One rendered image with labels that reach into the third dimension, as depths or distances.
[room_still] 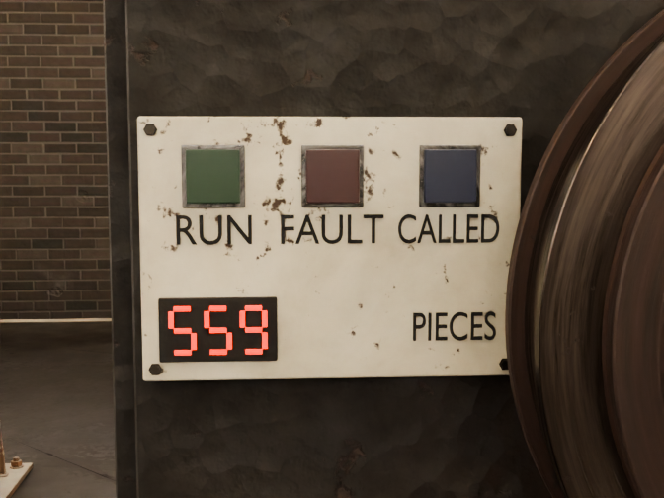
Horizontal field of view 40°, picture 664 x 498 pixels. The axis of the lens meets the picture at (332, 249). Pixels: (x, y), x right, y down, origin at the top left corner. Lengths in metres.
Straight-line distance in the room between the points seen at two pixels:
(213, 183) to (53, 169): 6.16
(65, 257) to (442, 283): 6.21
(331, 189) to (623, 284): 0.21
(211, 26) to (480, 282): 0.25
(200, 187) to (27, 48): 6.24
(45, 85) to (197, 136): 6.17
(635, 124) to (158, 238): 0.31
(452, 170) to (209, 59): 0.18
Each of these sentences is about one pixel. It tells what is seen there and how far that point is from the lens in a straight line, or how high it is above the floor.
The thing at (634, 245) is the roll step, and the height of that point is 1.17.
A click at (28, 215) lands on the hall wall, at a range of 6.82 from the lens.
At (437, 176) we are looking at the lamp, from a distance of 0.62.
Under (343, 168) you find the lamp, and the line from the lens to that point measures 0.61.
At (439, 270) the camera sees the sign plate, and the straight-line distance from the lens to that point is 0.63.
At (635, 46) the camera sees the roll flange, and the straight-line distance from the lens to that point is 0.60.
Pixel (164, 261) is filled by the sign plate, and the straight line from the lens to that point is 0.63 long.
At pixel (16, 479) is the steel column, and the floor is 0.03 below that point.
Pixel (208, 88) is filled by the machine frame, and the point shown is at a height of 1.26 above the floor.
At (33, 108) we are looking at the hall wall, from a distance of 6.80.
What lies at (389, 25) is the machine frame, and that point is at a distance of 0.65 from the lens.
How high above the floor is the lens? 1.22
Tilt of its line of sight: 6 degrees down
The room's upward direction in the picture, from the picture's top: straight up
